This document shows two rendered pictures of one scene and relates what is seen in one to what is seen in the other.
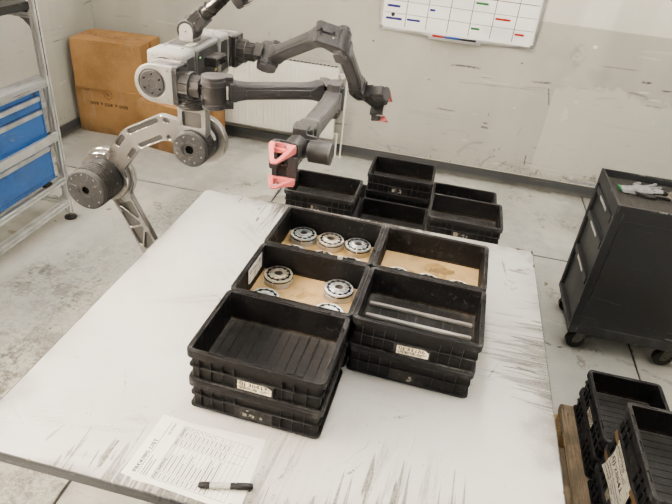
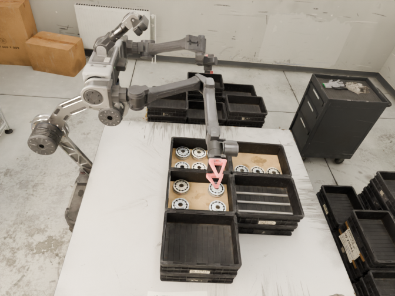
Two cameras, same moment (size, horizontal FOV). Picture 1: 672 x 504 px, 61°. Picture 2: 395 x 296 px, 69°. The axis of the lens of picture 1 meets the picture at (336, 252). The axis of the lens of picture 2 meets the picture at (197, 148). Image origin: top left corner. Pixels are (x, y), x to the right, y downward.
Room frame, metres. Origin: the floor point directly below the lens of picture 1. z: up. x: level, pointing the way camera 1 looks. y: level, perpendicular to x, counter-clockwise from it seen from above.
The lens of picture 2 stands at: (0.56, 0.46, 2.29)
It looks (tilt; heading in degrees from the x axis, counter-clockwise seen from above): 44 degrees down; 343
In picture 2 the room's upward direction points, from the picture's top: 8 degrees clockwise
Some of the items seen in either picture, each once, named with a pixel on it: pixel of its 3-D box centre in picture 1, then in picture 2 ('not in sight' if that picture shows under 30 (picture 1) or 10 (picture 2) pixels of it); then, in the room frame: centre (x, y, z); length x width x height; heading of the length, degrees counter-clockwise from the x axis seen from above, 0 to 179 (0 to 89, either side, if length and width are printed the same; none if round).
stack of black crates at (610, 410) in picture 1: (623, 430); (339, 211); (1.65, -1.25, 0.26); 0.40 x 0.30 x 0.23; 170
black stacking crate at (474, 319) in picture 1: (419, 318); (263, 199); (1.46, -0.29, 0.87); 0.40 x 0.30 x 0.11; 79
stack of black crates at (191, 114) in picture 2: (387, 239); (204, 122); (2.87, -0.29, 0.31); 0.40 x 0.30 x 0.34; 81
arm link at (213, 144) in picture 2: (296, 148); (215, 149); (1.37, 0.13, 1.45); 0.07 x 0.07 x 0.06; 80
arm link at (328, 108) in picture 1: (320, 116); (210, 110); (1.63, 0.09, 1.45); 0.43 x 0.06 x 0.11; 170
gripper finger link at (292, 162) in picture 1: (278, 175); (216, 176); (1.24, 0.16, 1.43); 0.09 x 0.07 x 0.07; 170
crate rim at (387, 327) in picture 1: (421, 306); (265, 195); (1.46, -0.29, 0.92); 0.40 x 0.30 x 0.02; 79
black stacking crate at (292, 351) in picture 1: (271, 348); (199, 242); (1.25, 0.16, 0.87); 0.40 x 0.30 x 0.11; 79
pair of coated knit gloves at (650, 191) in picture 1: (643, 188); (334, 83); (2.69, -1.51, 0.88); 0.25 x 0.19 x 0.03; 81
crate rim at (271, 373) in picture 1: (272, 335); (200, 238); (1.25, 0.16, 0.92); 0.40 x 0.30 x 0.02; 79
